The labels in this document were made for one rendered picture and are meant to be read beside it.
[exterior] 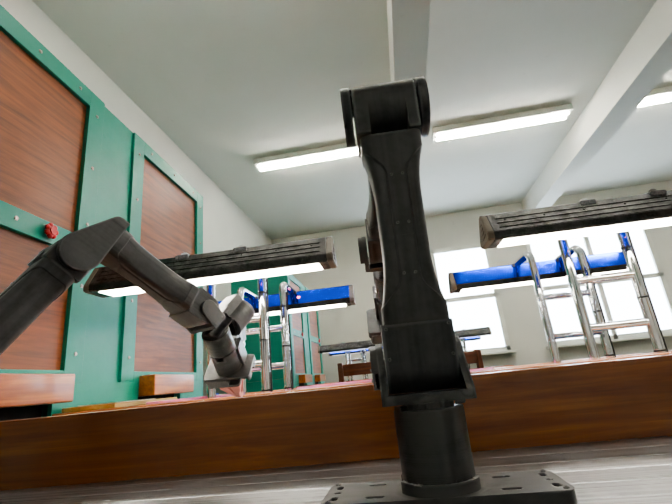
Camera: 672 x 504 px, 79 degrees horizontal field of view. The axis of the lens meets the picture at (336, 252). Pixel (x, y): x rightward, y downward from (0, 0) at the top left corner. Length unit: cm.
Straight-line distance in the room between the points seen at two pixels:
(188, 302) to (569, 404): 64
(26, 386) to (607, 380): 114
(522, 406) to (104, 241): 67
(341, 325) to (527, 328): 253
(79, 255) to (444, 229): 582
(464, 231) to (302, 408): 581
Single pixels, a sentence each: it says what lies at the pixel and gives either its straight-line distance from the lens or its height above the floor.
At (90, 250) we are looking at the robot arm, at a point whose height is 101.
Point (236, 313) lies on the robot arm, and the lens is 92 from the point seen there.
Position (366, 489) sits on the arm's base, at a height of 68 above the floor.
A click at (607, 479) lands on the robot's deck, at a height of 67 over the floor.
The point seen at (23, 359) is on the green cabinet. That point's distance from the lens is 130.
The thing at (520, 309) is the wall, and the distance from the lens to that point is 619.
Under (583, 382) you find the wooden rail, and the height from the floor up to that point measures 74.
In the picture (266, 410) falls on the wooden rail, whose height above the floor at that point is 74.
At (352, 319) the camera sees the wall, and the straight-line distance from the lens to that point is 602.
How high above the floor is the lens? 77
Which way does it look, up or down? 17 degrees up
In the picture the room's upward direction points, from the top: 6 degrees counter-clockwise
